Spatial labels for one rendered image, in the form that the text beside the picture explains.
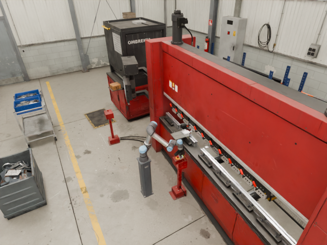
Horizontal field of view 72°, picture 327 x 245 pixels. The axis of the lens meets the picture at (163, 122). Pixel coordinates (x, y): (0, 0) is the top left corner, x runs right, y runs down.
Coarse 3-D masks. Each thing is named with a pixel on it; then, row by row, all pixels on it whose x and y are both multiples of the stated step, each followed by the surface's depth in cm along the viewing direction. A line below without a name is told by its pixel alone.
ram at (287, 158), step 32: (192, 96) 323; (224, 96) 255; (224, 128) 271; (256, 128) 221; (288, 128) 188; (256, 160) 233; (288, 160) 196; (320, 160) 169; (288, 192) 205; (320, 192) 176
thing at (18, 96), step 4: (20, 92) 522; (24, 92) 525; (28, 92) 529; (32, 92) 533; (36, 92) 538; (16, 96) 520; (20, 96) 513; (24, 96) 510; (28, 96) 510; (32, 96) 505; (40, 96) 539; (16, 100) 493; (40, 100) 518
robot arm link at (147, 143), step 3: (150, 123) 325; (153, 123) 326; (156, 123) 330; (153, 126) 322; (156, 126) 330; (147, 135) 339; (147, 138) 341; (150, 138) 340; (147, 141) 345; (150, 141) 346; (144, 144) 350; (147, 144) 347; (150, 144) 350
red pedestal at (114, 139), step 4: (104, 112) 481; (108, 112) 476; (112, 112) 476; (108, 116) 472; (112, 116) 477; (112, 128) 500; (112, 132) 505; (112, 136) 510; (116, 136) 519; (108, 140) 524; (112, 140) 508; (116, 140) 513; (112, 144) 512
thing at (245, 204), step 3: (234, 192) 280; (237, 192) 280; (234, 195) 279; (237, 195) 276; (240, 195) 276; (237, 198) 274; (240, 198) 272; (240, 201) 270; (243, 201) 268; (243, 204) 266; (246, 204) 265; (246, 207) 262; (249, 210) 258; (252, 210) 260
